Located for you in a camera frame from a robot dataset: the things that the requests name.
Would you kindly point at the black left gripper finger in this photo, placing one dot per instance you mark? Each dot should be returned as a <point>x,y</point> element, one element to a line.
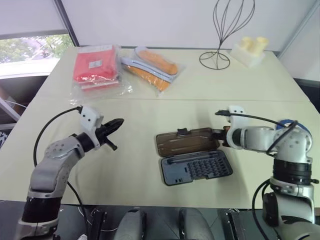
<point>115,124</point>
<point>111,145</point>

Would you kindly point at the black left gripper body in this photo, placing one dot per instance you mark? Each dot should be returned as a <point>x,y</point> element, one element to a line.
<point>102,132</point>

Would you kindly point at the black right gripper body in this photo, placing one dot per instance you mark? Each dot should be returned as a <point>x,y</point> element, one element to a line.
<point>225,137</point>

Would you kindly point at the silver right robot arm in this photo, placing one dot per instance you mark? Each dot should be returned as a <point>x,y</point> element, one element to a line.
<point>292,142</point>

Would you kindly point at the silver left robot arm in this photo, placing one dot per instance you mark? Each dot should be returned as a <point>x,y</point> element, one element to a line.
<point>50,170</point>

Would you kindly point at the screwdriver bit case, smoky lid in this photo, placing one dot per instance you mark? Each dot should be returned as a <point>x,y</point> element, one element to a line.
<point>200,170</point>

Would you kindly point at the orange item in plastic bag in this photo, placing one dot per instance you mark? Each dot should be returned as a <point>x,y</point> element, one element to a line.
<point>155,60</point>

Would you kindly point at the red cloth in plastic bag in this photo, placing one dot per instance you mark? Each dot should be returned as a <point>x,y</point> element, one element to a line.
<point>97,65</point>

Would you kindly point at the cream plastic block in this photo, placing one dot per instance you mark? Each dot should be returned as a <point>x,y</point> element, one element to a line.
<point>247,56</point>

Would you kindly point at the dark grey rounded shape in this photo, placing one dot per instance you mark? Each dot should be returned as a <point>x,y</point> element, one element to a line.
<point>132,225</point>
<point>195,225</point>

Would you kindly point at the window with trees outside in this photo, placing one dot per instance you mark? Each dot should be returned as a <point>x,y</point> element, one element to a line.
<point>27,47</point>

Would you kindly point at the white roller blind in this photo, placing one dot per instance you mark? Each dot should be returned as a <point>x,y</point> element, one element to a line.
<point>27,15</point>

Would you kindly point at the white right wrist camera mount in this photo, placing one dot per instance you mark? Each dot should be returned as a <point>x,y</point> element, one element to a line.
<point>236,125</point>

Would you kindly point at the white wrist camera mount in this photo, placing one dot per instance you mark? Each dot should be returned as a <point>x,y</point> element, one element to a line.
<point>236,125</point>
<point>89,117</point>

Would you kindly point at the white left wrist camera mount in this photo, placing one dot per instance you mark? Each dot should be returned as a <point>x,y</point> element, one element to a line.
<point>89,117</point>

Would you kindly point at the black metal bracket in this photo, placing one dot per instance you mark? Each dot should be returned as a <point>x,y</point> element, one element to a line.
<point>235,225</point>
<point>99,225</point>

